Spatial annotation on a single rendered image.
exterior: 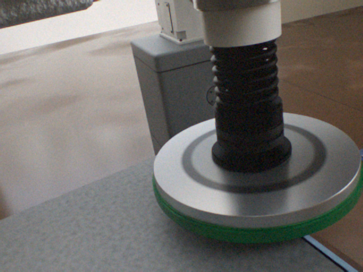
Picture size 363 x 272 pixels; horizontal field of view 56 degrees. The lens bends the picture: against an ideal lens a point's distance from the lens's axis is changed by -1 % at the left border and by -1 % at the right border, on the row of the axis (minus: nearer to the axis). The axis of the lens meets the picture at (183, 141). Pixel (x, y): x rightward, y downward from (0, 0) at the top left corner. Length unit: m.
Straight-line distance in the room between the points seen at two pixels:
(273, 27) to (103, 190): 0.29
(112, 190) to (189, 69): 0.80
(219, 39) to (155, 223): 0.21
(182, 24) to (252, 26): 0.96
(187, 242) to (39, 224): 0.19
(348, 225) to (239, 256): 1.36
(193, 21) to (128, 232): 0.97
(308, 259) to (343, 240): 1.27
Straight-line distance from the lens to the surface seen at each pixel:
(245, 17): 0.30
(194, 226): 0.31
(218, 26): 0.30
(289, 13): 6.32
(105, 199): 0.45
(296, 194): 0.31
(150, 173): 0.48
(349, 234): 1.64
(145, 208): 0.42
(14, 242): 0.45
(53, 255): 0.40
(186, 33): 1.26
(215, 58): 0.33
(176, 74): 1.19
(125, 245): 0.38
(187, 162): 0.37
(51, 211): 0.47
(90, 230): 0.41
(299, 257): 0.34
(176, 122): 1.24
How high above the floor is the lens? 1.09
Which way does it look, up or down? 27 degrees down
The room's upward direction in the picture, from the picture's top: 10 degrees counter-clockwise
